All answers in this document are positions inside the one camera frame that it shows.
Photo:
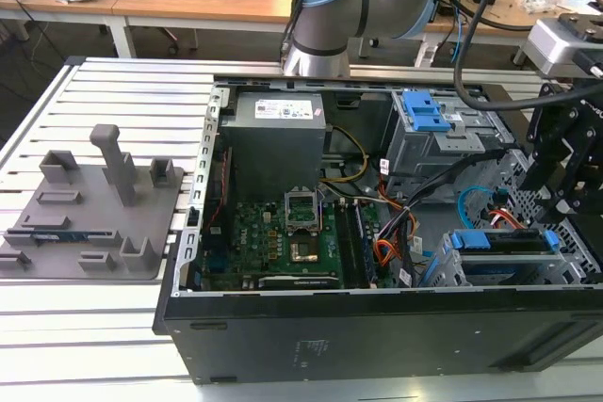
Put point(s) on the black open PC case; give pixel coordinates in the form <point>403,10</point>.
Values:
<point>330,341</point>

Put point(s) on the silver metal drive cage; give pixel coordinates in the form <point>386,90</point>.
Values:
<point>414,152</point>

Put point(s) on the hard disk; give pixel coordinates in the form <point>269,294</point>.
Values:
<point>499,238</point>

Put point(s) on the grey parts rack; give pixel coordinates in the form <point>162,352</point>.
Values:
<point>94,213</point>

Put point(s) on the green Dell motherboard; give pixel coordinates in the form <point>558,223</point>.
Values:
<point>264,242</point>

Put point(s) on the CPU socket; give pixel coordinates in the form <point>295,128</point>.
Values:
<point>301,211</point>

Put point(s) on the black RAM slots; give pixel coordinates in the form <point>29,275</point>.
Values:
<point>355,246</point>

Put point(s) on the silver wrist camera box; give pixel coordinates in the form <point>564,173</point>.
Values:
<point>549,49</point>

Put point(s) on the blue drive cage latch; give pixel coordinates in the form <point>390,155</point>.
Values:
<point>424,112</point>

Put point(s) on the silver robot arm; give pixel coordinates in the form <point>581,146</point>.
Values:
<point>325,20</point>

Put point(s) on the dark square chipset chip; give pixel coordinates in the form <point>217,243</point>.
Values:
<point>305,252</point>

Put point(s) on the RAM stick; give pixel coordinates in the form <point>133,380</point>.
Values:
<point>56,235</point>

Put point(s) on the black graphics card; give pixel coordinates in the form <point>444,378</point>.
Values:
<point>301,282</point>

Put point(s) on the grey power supply unit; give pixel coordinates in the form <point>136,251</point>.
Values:
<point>273,143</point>

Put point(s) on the wooden desk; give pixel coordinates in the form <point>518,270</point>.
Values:
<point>198,2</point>

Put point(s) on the silver disk bay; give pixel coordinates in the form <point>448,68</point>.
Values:
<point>509,270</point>

